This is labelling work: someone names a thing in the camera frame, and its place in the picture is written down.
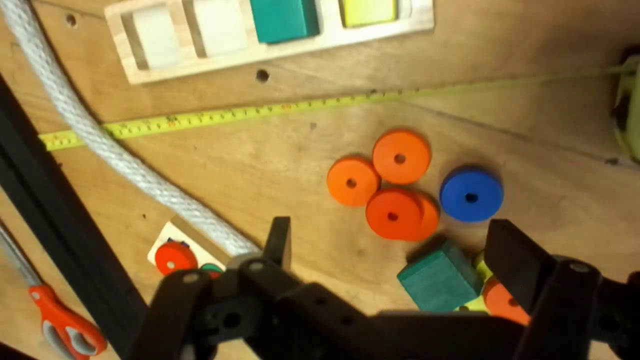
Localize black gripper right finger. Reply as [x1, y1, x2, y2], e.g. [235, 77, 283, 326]
[482, 219, 640, 360]

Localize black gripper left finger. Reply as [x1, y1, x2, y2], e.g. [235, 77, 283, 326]
[128, 215, 316, 360]

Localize yellow square block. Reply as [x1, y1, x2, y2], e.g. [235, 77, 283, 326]
[456, 252, 498, 316]
[339, 0, 400, 30]

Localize wooden peg board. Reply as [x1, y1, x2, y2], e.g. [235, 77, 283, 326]
[147, 221, 228, 279]

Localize teal square block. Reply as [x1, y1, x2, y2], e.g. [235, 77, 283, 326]
[397, 240, 484, 316]
[248, 0, 320, 46]

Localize wooden slotted shape board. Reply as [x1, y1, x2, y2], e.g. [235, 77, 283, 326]
[105, 0, 437, 86]

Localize orange wooden disc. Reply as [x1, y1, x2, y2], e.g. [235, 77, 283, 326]
[327, 155, 382, 209]
[416, 192, 443, 244]
[482, 276, 535, 329]
[365, 187, 426, 243]
[371, 129, 434, 187]

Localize blue wooden disc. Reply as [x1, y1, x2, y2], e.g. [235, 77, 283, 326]
[438, 167, 506, 225]

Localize yellow black tape measure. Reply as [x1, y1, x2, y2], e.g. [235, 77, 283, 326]
[39, 57, 640, 167]

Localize green ring disc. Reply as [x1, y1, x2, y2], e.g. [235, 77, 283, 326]
[198, 263, 227, 281]

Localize red ring disc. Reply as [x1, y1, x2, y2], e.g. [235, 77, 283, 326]
[154, 239, 201, 276]

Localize orange handled scissors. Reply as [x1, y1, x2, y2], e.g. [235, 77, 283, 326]
[0, 225, 110, 360]

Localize black aluminium rail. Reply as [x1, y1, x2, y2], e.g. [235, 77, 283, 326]
[0, 77, 150, 358]

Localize grey flexible hose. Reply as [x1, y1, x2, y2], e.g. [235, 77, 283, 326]
[0, 0, 264, 261]

